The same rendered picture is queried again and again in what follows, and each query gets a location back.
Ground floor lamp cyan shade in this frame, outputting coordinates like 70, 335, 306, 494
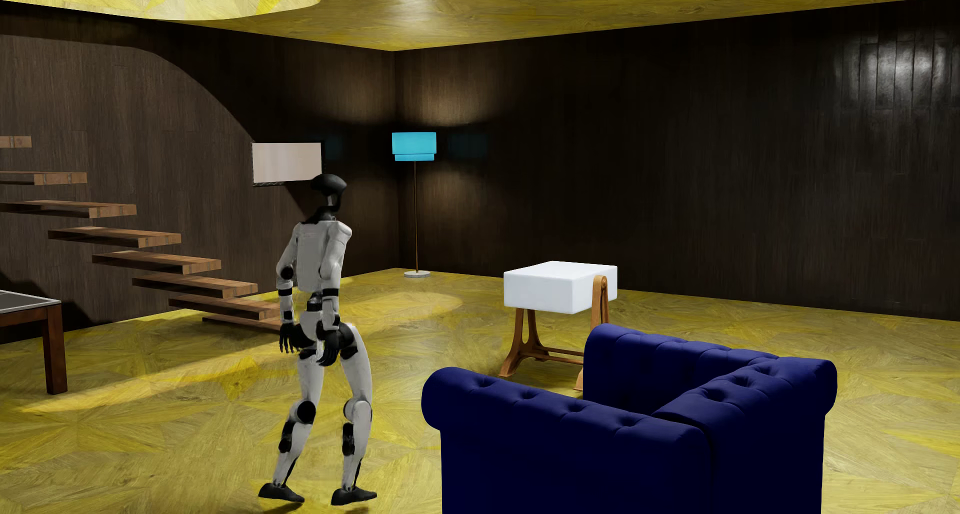
390, 131, 438, 279

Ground light cyan endtable wooden legs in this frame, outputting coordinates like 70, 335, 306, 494
498, 260, 620, 392

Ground right robot leg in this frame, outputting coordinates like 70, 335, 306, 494
330, 323, 378, 507

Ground robot leg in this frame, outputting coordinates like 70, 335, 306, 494
330, 323, 378, 507
258, 326, 328, 505

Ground left robot leg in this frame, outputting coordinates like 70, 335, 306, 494
258, 326, 328, 505

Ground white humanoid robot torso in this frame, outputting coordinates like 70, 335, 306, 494
291, 215, 354, 328

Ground black robot head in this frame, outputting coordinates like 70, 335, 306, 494
309, 173, 348, 217

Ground dark wooden table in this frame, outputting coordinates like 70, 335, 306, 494
0, 289, 69, 396

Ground navy tufted armchair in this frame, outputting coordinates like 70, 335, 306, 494
420, 323, 839, 514

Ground beige wall panel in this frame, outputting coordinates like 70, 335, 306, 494
251, 142, 324, 187

